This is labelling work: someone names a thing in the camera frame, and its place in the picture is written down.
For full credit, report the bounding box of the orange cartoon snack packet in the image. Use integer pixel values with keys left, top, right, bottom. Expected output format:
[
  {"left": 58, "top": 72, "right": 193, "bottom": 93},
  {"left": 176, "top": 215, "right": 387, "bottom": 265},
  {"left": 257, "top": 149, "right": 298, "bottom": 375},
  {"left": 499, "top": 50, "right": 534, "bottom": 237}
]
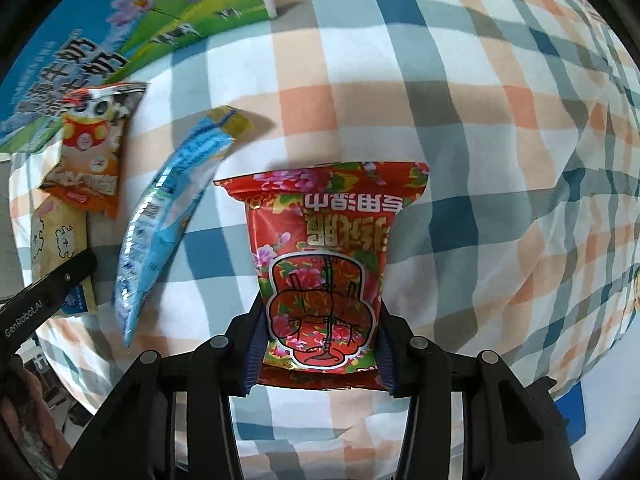
[{"left": 39, "top": 81, "right": 151, "bottom": 220}]

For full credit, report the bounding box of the plaid bed sheet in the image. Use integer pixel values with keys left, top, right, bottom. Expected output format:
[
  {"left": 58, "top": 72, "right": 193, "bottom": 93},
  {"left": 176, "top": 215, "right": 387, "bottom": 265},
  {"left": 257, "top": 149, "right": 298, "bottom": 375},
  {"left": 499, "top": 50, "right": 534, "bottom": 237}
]
[{"left": 9, "top": 0, "right": 640, "bottom": 480}]

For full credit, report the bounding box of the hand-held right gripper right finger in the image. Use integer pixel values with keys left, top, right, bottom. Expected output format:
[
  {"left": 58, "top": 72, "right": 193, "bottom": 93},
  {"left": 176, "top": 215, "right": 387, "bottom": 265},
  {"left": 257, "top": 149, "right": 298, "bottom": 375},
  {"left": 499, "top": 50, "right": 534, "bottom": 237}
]
[{"left": 375, "top": 305, "right": 584, "bottom": 480}]

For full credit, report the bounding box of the pale yellow snack packet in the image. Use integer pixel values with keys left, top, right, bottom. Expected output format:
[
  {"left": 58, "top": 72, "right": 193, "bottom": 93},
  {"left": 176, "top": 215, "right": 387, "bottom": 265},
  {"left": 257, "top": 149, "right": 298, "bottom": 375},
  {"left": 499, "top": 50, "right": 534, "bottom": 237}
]
[{"left": 29, "top": 195, "right": 99, "bottom": 317}]

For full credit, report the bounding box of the red floral snack packet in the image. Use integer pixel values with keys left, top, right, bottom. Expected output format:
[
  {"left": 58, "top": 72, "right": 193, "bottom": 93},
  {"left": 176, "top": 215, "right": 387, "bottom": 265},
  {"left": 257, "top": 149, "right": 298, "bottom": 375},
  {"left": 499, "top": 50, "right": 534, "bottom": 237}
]
[{"left": 214, "top": 161, "right": 431, "bottom": 392}]

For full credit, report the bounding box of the blue snack packet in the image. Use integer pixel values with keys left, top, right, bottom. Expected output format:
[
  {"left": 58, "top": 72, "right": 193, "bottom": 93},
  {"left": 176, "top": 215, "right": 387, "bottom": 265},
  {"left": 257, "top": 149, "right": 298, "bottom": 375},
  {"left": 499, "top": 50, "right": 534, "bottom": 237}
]
[{"left": 113, "top": 105, "right": 255, "bottom": 349}]

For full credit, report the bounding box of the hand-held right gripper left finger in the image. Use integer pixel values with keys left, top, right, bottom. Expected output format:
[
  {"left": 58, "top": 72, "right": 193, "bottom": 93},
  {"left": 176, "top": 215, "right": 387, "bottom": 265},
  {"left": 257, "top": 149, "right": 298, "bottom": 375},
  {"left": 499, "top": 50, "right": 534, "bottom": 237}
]
[{"left": 59, "top": 292, "right": 271, "bottom": 480}]

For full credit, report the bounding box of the person's left forearm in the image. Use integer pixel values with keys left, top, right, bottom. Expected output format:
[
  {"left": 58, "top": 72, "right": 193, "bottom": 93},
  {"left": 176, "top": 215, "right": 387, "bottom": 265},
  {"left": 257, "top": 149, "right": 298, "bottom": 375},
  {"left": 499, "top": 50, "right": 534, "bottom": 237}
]
[{"left": 0, "top": 353, "right": 74, "bottom": 480}]

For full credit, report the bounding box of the blue and green milk carton box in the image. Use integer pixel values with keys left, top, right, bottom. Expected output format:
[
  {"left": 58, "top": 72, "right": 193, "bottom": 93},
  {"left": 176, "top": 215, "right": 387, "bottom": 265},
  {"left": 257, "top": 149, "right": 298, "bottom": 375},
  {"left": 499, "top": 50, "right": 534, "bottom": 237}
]
[{"left": 0, "top": 0, "right": 279, "bottom": 155}]

